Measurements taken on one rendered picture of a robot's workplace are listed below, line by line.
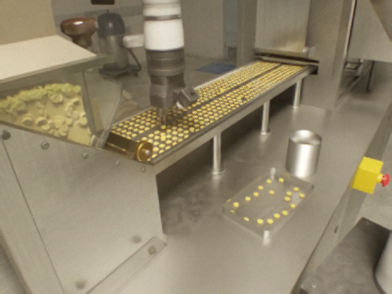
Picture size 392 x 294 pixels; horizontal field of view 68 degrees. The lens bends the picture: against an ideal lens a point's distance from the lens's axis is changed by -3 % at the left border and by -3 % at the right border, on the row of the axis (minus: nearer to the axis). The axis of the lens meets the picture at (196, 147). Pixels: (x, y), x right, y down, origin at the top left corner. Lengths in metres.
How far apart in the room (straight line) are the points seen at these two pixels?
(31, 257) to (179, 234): 0.34
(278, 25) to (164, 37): 0.66
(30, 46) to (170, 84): 0.28
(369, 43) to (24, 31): 1.05
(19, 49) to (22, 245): 0.22
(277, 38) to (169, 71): 0.66
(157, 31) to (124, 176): 0.26
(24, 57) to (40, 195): 0.17
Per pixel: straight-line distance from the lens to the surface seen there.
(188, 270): 0.56
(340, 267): 0.60
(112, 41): 4.49
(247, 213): 0.66
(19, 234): 0.32
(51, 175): 0.41
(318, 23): 1.18
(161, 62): 0.57
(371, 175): 0.95
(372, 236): 0.68
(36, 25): 0.43
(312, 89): 1.23
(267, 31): 1.18
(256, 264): 0.57
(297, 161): 0.77
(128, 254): 0.57
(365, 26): 1.21
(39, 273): 0.36
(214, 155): 0.75
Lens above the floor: 1.24
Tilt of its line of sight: 29 degrees down
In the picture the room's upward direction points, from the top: 2 degrees counter-clockwise
